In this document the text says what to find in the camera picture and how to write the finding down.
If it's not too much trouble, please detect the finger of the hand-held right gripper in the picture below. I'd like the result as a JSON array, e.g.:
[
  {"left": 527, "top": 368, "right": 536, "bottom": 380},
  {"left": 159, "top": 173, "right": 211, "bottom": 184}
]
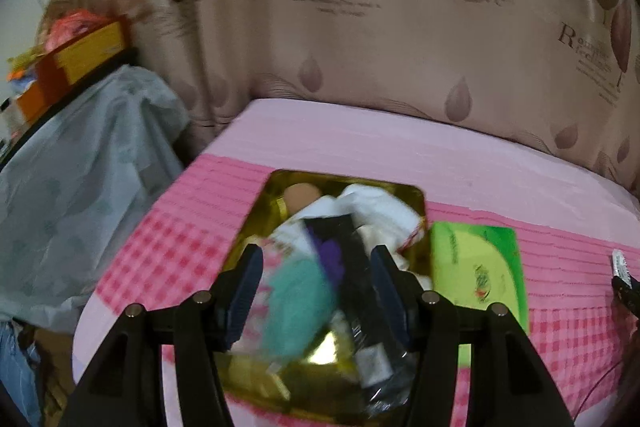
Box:
[{"left": 612, "top": 274, "right": 640, "bottom": 323}]

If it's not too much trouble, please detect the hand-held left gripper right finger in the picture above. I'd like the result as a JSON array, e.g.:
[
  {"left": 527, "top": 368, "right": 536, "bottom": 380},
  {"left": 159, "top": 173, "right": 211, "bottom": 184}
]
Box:
[{"left": 370, "top": 244, "right": 576, "bottom": 427}]

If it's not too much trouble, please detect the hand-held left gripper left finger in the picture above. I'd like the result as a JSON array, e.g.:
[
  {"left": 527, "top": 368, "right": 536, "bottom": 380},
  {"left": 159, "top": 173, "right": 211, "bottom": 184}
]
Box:
[{"left": 57, "top": 243, "right": 265, "bottom": 427}]

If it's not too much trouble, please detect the white striped-label packet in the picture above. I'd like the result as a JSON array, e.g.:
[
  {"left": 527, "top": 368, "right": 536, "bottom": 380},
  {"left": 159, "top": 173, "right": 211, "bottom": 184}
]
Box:
[{"left": 607, "top": 248, "right": 633, "bottom": 280}]

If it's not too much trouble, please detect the black plastic packet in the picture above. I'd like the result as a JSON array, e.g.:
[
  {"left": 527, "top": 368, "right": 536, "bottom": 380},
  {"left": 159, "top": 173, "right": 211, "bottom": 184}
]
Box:
[{"left": 302, "top": 214, "right": 401, "bottom": 390}]

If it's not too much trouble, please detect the teal fluffy sock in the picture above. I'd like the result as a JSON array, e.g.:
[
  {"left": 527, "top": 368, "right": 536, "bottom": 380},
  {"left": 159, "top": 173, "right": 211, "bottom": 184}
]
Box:
[{"left": 260, "top": 257, "right": 338, "bottom": 365}]

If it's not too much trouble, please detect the clear cotton swab packet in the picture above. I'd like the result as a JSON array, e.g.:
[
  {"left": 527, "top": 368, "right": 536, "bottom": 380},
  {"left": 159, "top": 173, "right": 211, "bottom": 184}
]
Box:
[{"left": 357, "top": 342, "right": 426, "bottom": 415}]

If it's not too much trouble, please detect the gold tin box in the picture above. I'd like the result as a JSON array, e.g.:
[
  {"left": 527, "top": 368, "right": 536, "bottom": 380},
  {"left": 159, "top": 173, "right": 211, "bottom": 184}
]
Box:
[{"left": 215, "top": 168, "right": 431, "bottom": 420}]

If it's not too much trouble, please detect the beige makeup sponge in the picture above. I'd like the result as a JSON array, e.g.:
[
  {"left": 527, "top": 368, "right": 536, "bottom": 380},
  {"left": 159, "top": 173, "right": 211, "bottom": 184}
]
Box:
[{"left": 282, "top": 183, "right": 323, "bottom": 215}]

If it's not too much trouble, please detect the green tissue box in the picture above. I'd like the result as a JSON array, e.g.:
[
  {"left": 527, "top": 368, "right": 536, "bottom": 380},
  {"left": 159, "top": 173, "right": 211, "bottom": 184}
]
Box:
[{"left": 430, "top": 222, "right": 531, "bottom": 368}]

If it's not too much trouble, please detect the pink checkered cloth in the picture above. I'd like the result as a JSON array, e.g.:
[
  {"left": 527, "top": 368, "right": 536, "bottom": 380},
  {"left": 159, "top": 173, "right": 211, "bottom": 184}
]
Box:
[{"left": 95, "top": 154, "right": 640, "bottom": 427}]

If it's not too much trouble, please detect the pale pink table cover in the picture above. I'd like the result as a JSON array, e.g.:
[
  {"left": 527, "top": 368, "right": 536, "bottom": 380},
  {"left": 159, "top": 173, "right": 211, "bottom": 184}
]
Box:
[{"left": 72, "top": 99, "right": 640, "bottom": 427}]

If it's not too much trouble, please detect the grey plastic cover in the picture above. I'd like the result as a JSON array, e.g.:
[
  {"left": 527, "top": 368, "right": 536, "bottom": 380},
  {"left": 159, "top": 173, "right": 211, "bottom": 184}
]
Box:
[{"left": 0, "top": 64, "right": 191, "bottom": 333}]

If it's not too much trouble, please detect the blue cloth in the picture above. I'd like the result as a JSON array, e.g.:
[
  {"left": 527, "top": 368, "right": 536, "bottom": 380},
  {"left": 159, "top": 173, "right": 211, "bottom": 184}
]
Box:
[{"left": 0, "top": 322, "right": 43, "bottom": 427}]

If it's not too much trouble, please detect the beige leaf-print curtain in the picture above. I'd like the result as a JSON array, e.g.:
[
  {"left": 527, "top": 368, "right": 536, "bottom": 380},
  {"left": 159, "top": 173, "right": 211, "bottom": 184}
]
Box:
[{"left": 60, "top": 0, "right": 640, "bottom": 192}]

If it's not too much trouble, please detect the orange box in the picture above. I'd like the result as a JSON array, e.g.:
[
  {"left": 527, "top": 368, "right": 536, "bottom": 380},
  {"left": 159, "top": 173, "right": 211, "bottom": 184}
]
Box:
[{"left": 15, "top": 82, "right": 51, "bottom": 122}]

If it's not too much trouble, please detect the yellow cardboard box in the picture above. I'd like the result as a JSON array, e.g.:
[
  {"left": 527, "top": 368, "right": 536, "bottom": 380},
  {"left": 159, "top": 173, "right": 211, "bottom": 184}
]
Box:
[{"left": 37, "top": 17, "right": 133, "bottom": 90}]

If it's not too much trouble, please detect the red plastic bag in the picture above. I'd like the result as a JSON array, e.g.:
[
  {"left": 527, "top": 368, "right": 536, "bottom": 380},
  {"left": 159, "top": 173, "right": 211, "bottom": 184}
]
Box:
[{"left": 47, "top": 9, "right": 108, "bottom": 45}]

